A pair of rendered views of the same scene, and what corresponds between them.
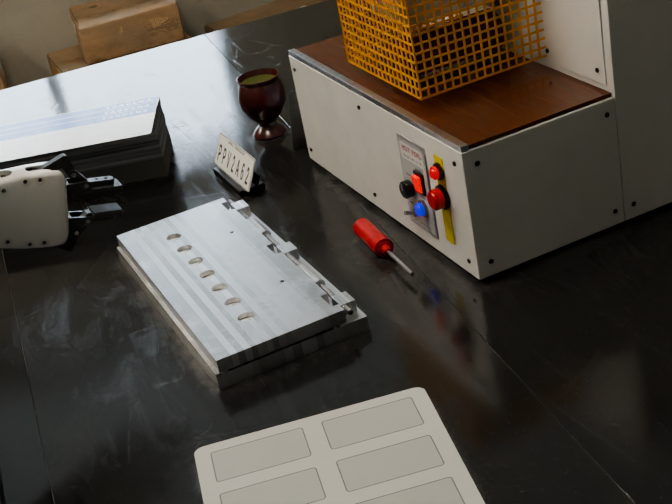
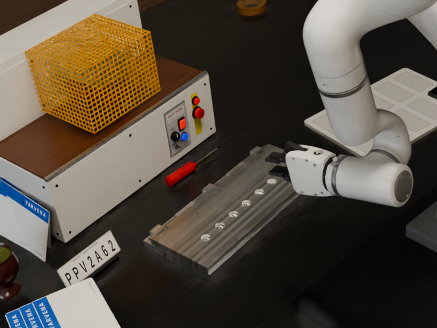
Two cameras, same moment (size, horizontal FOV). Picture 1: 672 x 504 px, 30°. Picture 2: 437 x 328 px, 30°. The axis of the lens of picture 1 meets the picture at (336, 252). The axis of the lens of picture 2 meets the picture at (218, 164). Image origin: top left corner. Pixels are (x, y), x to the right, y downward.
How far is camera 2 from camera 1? 2.71 m
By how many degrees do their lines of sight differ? 92
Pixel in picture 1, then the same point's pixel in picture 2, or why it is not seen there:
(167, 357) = (307, 208)
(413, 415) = (322, 117)
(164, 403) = not seen: hidden behind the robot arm
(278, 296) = (263, 168)
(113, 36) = not seen: outside the picture
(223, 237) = (203, 214)
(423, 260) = (194, 157)
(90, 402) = (355, 217)
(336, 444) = not seen: hidden behind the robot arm
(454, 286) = (218, 140)
